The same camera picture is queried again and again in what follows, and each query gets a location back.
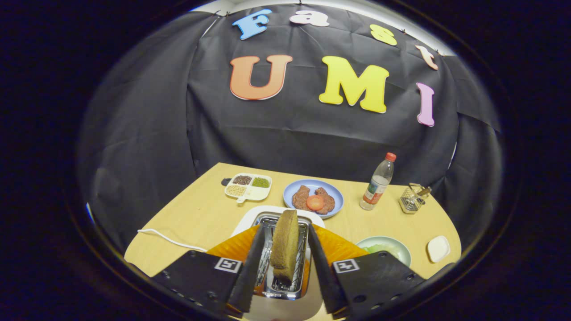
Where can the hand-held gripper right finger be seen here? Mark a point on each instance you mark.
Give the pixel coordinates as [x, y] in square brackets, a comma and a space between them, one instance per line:
[323, 272]

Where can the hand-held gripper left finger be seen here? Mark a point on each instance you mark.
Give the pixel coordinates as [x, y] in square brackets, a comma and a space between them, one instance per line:
[250, 276]

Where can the brown toast slice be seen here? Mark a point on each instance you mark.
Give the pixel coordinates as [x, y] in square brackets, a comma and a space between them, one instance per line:
[284, 245]

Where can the green lettuce leaf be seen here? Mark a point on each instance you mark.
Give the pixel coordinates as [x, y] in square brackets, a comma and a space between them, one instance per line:
[377, 248]

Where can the white toaster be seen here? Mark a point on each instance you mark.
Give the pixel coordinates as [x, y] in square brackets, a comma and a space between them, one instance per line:
[250, 216]

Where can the brown meat piece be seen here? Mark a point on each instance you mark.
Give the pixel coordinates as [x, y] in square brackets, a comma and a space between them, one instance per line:
[329, 203]
[301, 196]

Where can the red tomato slice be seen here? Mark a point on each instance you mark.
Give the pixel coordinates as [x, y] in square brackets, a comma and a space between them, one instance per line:
[315, 202]

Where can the pale green plate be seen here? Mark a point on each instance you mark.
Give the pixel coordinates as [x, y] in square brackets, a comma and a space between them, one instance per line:
[399, 249]

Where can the white sectioned bean dish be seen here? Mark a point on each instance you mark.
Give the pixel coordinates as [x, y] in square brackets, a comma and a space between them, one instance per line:
[263, 192]

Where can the blue plate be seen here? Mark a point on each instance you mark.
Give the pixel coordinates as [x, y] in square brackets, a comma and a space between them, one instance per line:
[312, 183]

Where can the clear bottle with red cap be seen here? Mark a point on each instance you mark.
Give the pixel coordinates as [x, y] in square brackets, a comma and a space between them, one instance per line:
[377, 187]

